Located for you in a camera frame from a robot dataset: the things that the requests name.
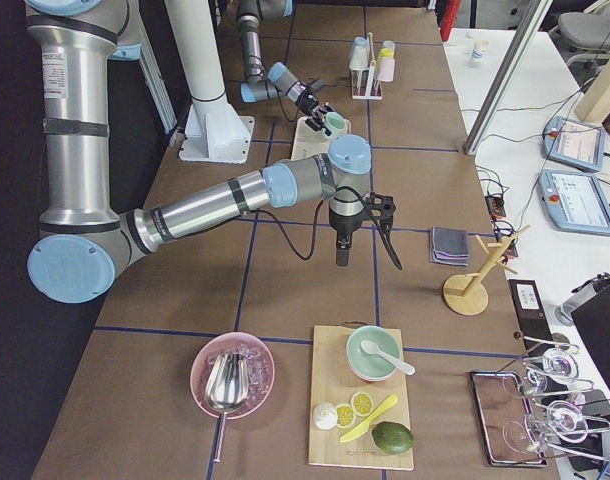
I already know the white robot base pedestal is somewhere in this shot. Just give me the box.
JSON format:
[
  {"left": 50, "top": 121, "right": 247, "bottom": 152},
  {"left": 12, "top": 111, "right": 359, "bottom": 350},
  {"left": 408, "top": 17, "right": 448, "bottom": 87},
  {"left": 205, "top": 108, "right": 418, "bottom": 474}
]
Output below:
[{"left": 165, "top": 0, "right": 254, "bottom": 164}]

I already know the white wire cup rack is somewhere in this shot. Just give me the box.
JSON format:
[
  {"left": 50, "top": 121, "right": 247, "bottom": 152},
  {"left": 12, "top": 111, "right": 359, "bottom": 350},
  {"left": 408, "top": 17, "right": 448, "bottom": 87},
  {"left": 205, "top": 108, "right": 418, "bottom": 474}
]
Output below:
[{"left": 350, "top": 69, "right": 383, "bottom": 100}]

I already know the white rabbit serving tray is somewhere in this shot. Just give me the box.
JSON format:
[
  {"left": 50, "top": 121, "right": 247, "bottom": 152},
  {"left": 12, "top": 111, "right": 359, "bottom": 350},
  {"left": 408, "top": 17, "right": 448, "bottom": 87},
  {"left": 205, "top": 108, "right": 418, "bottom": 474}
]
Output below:
[{"left": 291, "top": 116, "right": 351, "bottom": 160}]

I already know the yellow plastic knife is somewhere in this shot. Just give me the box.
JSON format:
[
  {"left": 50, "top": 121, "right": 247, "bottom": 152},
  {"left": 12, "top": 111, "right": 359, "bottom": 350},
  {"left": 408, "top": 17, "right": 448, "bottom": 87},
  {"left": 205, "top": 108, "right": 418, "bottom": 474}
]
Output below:
[{"left": 339, "top": 394, "right": 399, "bottom": 443}]

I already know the blue cup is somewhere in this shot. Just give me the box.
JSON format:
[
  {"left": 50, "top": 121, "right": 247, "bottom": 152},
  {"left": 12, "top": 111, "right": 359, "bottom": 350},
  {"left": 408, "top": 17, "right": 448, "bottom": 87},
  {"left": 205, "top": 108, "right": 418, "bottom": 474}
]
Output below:
[{"left": 353, "top": 36, "right": 369, "bottom": 51}]

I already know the green cup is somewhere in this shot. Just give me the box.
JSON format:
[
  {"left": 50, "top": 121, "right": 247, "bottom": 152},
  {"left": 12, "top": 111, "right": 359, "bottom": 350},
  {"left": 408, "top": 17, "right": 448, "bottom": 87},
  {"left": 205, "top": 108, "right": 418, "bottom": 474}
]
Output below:
[{"left": 323, "top": 111, "right": 347, "bottom": 138}]

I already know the wine glass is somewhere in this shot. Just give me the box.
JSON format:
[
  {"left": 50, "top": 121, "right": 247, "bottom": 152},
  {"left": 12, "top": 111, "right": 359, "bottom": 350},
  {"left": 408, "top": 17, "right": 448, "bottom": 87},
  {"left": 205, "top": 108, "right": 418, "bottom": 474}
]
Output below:
[
  {"left": 502, "top": 400, "right": 588, "bottom": 454},
  {"left": 502, "top": 347, "right": 581, "bottom": 401}
]

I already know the grey folded cloth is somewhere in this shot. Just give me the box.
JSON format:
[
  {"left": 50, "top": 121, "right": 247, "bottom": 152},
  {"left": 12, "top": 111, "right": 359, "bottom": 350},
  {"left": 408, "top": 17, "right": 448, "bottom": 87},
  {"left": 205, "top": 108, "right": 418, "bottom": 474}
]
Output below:
[{"left": 429, "top": 226, "right": 470, "bottom": 266}]

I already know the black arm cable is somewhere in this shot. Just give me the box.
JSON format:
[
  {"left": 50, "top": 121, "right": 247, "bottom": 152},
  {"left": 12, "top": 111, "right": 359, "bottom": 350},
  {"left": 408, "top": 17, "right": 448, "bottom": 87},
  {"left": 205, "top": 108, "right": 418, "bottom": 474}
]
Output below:
[{"left": 244, "top": 189, "right": 404, "bottom": 271}]

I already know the white garlic bulb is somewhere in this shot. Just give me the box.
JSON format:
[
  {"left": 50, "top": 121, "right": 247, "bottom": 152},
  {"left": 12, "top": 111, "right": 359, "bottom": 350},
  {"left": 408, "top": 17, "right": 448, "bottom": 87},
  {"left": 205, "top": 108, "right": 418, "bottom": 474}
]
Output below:
[{"left": 312, "top": 402, "right": 337, "bottom": 431}]

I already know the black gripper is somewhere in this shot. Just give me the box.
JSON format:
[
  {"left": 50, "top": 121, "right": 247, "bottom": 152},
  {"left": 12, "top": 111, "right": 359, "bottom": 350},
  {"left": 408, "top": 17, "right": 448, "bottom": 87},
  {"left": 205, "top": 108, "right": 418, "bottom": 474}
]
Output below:
[
  {"left": 329, "top": 194, "right": 368, "bottom": 267},
  {"left": 297, "top": 79, "right": 331, "bottom": 136}
]

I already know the teach pendant tablet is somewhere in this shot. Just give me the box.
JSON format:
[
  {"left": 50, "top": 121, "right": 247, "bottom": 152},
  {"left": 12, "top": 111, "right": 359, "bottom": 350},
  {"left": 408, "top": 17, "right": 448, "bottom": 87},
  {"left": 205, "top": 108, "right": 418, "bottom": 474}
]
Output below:
[
  {"left": 543, "top": 116, "right": 606, "bottom": 173},
  {"left": 538, "top": 169, "right": 610, "bottom": 236}
]

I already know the wooden rack handle rod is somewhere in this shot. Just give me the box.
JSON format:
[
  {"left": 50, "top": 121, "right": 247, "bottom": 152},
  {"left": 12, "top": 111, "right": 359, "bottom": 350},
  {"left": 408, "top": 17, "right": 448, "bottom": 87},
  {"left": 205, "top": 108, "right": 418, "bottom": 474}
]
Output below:
[{"left": 367, "top": 32, "right": 376, "bottom": 88}]

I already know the green bowl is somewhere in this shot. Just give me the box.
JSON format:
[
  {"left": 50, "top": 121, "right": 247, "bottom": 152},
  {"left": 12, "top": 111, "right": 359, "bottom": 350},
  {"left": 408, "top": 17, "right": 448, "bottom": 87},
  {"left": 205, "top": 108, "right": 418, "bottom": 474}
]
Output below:
[{"left": 346, "top": 325, "right": 401, "bottom": 381}]

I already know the cream cup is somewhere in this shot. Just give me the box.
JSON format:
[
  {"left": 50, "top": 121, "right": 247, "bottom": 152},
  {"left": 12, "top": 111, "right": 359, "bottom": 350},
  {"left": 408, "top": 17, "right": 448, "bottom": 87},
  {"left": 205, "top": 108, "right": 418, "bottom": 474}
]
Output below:
[{"left": 349, "top": 46, "right": 370, "bottom": 71}]

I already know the pink cup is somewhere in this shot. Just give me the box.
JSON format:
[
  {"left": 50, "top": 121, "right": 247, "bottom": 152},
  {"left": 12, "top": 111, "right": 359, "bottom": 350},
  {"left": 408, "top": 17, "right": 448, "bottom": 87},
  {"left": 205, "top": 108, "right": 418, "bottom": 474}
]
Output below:
[{"left": 376, "top": 56, "right": 396, "bottom": 83}]

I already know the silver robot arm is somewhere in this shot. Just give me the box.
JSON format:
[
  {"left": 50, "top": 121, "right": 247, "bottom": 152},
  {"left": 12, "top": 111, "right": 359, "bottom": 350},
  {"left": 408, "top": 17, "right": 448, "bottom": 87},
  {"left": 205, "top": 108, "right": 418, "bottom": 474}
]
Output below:
[
  {"left": 236, "top": 0, "right": 333, "bottom": 136},
  {"left": 26, "top": 1, "right": 375, "bottom": 303}
]

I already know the small white bottle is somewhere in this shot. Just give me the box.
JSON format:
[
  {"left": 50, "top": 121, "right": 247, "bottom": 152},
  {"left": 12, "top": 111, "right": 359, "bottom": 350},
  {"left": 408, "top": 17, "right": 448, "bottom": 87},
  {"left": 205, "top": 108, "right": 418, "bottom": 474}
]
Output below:
[{"left": 466, "top": 32, "right": 489, "bottom": 68}]

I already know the white side table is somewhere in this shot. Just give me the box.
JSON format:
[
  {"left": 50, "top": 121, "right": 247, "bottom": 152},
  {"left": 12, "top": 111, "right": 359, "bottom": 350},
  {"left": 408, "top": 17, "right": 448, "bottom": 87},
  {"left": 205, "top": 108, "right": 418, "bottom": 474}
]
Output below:
[{"left": 442, "top": 27, "right": 610, "bottom": 401}]

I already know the yellow cup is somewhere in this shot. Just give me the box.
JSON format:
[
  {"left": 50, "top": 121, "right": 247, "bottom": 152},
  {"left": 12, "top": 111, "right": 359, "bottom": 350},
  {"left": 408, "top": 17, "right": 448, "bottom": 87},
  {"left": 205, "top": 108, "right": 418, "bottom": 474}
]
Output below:
[{"left": 379, "top": 40, "right": 396, "bottom": 58}]

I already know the lemon slice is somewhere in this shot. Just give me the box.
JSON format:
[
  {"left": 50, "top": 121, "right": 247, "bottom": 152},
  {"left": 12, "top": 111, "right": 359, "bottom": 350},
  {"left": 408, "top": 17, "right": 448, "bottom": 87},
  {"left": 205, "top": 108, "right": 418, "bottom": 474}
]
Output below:
[
  {"left": 350, "top": 391, "right": 375, "bottom": 418},
  {"left": 335, "top": 403, "right": 356, "bottom": 430}
]

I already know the grey office chair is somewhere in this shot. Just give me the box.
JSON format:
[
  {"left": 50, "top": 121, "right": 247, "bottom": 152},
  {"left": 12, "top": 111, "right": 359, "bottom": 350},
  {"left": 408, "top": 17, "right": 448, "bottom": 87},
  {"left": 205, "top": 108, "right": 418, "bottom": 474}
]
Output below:
[{"left": 549, "top": 1, "right": 610, "bottom": 66}]

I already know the green avocado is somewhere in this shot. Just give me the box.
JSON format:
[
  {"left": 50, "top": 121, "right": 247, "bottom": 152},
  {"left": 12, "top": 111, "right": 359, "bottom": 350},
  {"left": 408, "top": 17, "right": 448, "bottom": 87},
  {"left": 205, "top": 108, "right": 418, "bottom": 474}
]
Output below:
[{"left": 371, "top": 421, "right": 415, "bottom": 455}]

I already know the metal ice scoop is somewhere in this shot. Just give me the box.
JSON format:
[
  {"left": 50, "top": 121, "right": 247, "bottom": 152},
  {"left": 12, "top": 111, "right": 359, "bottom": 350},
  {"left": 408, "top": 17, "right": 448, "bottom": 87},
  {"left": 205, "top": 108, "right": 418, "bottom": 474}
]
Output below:
[{"left": 204, "top": 353, "right": 249, "bottom": 463}]

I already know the black metal glass tray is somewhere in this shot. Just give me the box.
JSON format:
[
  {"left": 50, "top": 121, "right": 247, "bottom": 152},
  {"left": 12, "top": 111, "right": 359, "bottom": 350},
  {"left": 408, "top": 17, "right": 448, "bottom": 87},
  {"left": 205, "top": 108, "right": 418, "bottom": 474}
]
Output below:
[{"left": 470, "top": 370, "right": 548, "bottom": 468}]

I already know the wooden mug tree stand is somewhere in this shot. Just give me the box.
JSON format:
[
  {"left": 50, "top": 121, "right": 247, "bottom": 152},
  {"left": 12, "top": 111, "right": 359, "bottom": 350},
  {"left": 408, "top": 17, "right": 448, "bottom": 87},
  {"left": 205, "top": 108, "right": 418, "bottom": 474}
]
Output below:
[{"left": 442, "top": 225, "right": 530, "bottom": 316}]

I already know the bamboo cutting board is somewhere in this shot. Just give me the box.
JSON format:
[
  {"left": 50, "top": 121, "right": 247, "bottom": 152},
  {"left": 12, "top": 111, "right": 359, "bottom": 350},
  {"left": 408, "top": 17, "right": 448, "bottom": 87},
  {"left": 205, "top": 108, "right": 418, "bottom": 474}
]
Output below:
[{"left": 309, "top": 326, "right": 414, "bottom": 471}]

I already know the white plastic spoon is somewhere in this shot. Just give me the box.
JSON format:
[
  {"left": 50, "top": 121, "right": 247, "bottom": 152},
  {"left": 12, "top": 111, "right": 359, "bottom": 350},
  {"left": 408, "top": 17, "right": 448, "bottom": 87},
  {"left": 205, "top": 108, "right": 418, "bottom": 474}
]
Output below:
[{"left": 360, "top": 340, "right": 416, "bottom": 376}]

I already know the aluminium frame post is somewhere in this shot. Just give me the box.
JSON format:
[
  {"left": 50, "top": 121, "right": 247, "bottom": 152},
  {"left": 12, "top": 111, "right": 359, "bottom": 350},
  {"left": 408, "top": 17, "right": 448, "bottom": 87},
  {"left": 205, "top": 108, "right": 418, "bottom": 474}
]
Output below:
[{"left": 463, "top": 0, "right": 552, "bottom": 156}]

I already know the black box with label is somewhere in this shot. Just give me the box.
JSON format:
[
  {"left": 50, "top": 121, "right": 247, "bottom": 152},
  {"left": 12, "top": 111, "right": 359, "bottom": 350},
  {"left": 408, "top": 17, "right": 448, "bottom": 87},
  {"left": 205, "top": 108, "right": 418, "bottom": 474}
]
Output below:
[{"left": 508, "top": 279, "right": 552, "bottom": 340}]

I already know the pink bowl with ice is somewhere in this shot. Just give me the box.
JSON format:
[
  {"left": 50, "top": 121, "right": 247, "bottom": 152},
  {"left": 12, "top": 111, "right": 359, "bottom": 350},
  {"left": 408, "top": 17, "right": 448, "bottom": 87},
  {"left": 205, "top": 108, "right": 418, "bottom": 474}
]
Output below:
[{"left": 189, "top": 332, "right": 275, "bottom": 419}]

